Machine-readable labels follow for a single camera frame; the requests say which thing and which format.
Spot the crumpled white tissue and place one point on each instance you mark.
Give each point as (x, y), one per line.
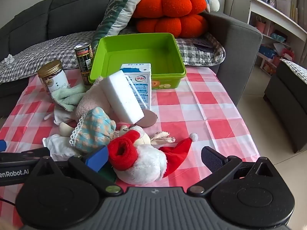
(9, 58)

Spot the green branch-print pillow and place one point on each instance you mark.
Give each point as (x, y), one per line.
(120, 9)

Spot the rag doll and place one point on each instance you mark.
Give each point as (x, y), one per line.
(96, 129)

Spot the dark grey sofa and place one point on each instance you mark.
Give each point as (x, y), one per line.
(72, 7)

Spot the white bookshelf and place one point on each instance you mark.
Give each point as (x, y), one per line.
(263, 7)

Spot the red white Christmas plush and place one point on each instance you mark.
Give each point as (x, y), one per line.
(144, 160)

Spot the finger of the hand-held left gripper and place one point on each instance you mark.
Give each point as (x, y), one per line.
(24, 155)
(2, 145)

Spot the red checked tablecloth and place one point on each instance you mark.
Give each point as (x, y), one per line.
(191, 105)

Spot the black drink can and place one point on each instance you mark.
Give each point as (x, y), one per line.
(84, 60)

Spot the green plastic bin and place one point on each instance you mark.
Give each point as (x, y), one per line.
(144, 52)

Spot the orange pumpkin cushion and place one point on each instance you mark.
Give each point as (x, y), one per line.
(168, 26)
(172, 3)

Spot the light green towel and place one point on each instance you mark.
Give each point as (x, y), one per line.
(69, 95)

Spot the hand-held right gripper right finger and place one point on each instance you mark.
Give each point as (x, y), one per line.
(212, 159)

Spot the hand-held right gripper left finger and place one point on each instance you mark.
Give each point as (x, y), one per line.
(96, 159)

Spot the glass jar with gold lid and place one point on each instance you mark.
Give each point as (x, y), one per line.
(55, 81)

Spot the white sponge block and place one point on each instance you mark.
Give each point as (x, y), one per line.
(122, 98)

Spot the grey checked blanket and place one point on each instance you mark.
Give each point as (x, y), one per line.
(48, 50)

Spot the white cloth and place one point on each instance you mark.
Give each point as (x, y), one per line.
(60, 146)

